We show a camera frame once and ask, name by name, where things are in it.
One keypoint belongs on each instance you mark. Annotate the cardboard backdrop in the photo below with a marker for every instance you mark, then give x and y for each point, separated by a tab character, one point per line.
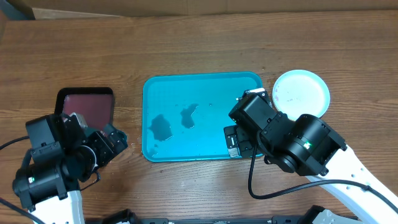
132	8

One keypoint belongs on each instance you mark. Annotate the light blue plate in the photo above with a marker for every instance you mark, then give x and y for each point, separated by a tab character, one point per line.
298	92

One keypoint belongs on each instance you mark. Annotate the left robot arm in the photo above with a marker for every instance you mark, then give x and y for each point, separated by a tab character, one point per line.
65	152

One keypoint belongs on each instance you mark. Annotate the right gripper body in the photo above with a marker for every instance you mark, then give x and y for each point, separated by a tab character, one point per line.
251	139

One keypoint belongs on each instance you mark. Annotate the teal plastic tray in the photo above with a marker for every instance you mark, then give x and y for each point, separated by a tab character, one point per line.
184	116

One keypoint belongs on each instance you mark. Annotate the dark red tray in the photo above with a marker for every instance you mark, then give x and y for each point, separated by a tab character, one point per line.
95	104

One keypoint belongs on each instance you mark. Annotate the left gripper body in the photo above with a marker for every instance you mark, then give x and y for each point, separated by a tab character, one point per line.
101	150

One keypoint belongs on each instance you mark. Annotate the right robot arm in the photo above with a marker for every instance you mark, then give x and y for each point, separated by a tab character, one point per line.
310	148

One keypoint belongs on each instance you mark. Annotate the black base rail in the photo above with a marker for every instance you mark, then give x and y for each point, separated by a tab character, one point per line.
316	214

